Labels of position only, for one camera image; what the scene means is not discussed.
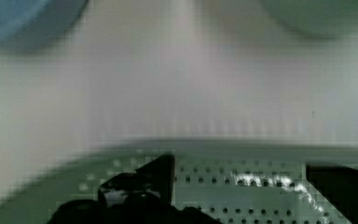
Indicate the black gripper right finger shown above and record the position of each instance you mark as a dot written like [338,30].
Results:
[339,185]

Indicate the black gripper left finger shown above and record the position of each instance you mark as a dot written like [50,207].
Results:
[141,197]

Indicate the green oval strainer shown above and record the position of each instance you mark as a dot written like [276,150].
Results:
[235,182]

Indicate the green round cup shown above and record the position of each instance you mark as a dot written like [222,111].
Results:
[315,18]

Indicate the blue plastic cup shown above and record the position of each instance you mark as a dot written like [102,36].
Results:
[28,24]

